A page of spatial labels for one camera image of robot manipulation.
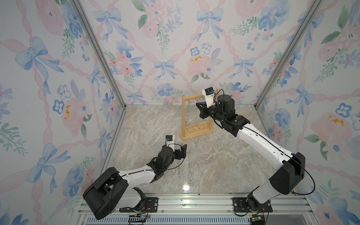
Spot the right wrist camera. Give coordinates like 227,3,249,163
202,87,216,108

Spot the aluminium corner profile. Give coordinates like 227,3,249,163
70,0,126,110
255,0,323,110

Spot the silver necklace with bar pendant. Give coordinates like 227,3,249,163
185,100,192,126

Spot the wooden jewelry display stand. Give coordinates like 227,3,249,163
180,94,214,141

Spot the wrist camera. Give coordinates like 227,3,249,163
202,87,216,108
166,135,175,150

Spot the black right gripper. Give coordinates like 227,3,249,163
197,100,226,124

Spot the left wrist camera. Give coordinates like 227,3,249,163
166,135,175,150

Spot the green circuit board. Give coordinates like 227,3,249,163
249,215,266,225

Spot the right aluminium corner profile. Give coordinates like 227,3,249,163
255,0,323,110

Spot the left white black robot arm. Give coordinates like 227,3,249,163
82,143,187,220

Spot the left aluminium corner profile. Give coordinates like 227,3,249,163
70,0,126,110

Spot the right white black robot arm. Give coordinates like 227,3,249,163
196,94,308,212

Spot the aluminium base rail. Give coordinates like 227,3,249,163
74,193,318,225

